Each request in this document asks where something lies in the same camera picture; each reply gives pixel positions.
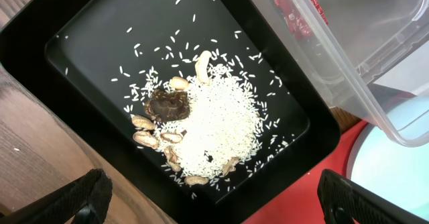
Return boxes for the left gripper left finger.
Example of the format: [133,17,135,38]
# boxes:
[1,168,113,224]

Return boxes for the clear plastic waste bin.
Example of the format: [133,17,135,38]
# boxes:
[251,0,428,147]

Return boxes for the light blue plate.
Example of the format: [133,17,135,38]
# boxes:
[345,96,429,222]

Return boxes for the black waste tray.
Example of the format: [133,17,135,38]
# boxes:
[1,0,341,223]

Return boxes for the food scraps rice and peanuts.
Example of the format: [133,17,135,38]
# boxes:
[55,0,298,201]

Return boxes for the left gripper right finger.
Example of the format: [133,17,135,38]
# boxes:
[317,169,428,224]

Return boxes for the red snack wrapper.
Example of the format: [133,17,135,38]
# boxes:
[272,0,328,40]

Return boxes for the red serving tray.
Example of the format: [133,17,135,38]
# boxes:
[244,121,367,224]

